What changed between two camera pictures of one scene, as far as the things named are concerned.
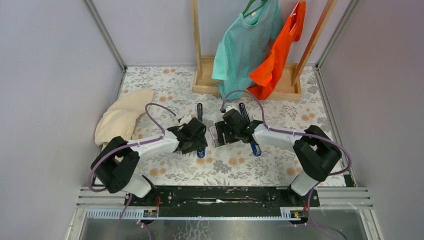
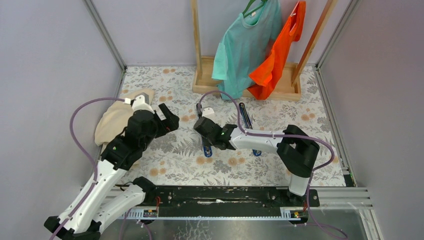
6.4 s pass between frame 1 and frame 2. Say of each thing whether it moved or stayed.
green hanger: stayed
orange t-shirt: stayed
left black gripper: moved
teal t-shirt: stayed
